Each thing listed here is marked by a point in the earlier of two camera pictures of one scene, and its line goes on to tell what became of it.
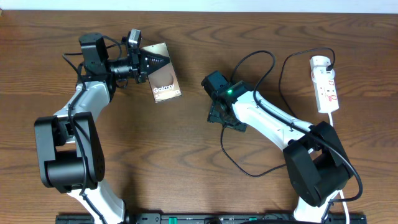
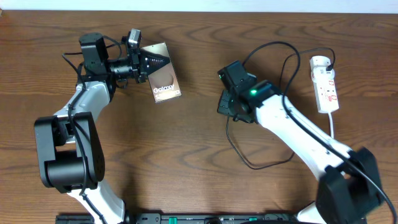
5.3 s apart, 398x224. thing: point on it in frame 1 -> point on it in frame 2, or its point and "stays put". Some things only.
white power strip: [326, 89] stays put
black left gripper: [137, 63] stays put
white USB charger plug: [319, 61] stays put
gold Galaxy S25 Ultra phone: [163, 82] stays put
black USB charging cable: [288, 109] -> [260, 167]
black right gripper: [214, 116] -> [223, 108]
